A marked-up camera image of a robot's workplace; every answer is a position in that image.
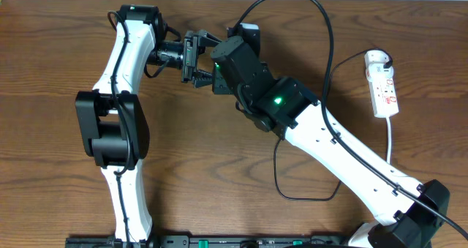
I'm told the white power strip cord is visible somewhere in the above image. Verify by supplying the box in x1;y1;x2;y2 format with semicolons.
385;116;393;165

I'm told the black USB charging cable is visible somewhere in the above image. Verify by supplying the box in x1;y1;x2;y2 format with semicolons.
273;47;394;202

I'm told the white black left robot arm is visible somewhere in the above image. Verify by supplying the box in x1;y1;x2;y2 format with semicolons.
65;4;220;247

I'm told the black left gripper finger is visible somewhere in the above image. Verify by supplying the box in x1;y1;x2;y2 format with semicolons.
192;69;213;88
199;30;221;48

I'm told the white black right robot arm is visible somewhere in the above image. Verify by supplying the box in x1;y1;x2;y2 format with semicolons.
211;36;450;247

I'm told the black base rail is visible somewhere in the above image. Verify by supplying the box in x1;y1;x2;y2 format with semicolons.
64;235;347;248

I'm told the white power strip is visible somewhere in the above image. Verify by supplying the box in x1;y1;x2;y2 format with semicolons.
365;50;399;119

